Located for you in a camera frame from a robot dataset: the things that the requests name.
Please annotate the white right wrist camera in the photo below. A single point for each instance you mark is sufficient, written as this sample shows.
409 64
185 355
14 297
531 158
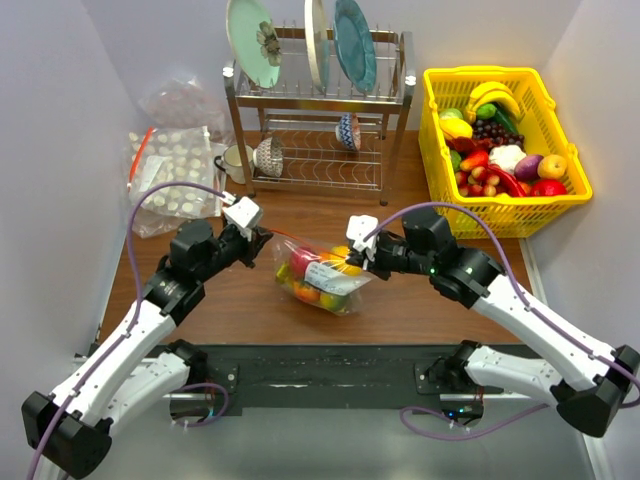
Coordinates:
360 233

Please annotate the grey patterned bowl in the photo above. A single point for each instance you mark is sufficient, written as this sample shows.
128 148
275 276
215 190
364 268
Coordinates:
268 157

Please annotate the red chili pepper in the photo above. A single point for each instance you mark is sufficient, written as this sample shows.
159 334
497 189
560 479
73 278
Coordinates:
509 182

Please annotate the orange green mango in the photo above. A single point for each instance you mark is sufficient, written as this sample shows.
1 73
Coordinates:
333 303

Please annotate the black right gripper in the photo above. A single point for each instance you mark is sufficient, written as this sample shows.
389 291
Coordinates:
376 267

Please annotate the white cauliflower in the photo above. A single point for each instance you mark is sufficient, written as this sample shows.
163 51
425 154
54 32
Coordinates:
506 157

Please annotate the orange fruit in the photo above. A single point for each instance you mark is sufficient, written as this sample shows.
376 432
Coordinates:
552 167

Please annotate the red tomato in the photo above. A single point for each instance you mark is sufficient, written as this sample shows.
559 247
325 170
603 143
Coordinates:
547 188

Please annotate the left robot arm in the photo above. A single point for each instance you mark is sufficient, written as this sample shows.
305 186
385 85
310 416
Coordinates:
73 426

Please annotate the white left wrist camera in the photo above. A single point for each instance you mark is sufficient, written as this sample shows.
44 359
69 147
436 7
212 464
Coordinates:
242 212

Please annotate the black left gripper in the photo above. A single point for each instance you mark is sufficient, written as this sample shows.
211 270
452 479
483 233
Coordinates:
251 248

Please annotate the yellow plastic basket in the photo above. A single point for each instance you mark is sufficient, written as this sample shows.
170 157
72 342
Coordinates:
508 217

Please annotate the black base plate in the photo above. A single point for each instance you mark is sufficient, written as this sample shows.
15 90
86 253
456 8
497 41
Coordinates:
351 376

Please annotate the bag of white round pieces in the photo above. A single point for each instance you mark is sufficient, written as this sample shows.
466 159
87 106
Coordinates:
173 157

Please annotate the cream plate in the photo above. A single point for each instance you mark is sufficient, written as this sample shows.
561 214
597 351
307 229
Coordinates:
317 43

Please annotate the dark grape bunch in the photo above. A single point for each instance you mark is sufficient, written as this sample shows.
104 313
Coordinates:
496 133

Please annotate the teal plate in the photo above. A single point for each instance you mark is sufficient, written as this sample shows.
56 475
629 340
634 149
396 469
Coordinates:
354 46

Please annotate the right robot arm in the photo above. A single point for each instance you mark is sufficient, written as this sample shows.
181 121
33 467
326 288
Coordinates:
585 380

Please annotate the yellow banana bunch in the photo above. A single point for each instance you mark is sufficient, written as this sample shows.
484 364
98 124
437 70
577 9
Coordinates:
489 92
284 276

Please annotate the red orange bell pepper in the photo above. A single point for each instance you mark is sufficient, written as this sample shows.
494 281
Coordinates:
306 293

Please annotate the clear orange zip bag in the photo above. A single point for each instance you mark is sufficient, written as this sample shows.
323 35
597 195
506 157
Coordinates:
318 273

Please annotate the bag of red pieces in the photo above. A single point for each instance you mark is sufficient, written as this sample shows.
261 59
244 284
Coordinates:
181 102

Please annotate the mint green flower plate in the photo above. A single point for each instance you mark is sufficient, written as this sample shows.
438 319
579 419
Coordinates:
254 41

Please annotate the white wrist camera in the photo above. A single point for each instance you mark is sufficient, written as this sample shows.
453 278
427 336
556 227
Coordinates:
242 212
360 233

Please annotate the yellow lemon fruit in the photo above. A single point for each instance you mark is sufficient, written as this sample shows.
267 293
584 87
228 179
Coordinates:
337 260

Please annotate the yellow lemon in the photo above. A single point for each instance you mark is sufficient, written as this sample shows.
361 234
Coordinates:
454 128

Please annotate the metal dish rack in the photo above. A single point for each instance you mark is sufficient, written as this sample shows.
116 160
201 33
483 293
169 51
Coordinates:
305 120

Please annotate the cream enamel mug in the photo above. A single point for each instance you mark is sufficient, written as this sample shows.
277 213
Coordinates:
230 162

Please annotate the red apple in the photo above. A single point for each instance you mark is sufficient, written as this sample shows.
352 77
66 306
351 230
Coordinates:
299 260

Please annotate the blue patterned bowl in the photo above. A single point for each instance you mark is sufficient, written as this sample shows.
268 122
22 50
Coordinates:
348 133

